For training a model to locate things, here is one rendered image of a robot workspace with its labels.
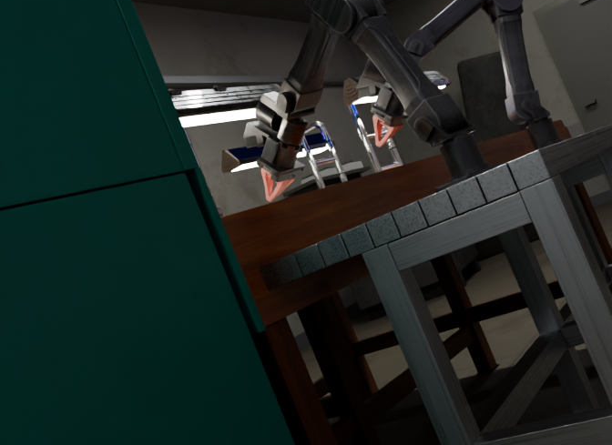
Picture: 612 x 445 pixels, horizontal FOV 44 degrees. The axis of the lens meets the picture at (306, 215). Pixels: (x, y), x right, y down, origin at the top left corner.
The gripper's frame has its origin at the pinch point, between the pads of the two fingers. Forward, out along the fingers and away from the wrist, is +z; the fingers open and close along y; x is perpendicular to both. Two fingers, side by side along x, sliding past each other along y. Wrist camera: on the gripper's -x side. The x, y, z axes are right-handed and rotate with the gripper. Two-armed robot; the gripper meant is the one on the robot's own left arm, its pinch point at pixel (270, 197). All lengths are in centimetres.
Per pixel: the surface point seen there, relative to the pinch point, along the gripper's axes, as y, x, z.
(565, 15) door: -683, -153, -1
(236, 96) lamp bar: -7.4, -22.6, -14.5
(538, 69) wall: -684, -154, 59
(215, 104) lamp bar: 2.4, -20.3, -14.1
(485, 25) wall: -681, -228, 39
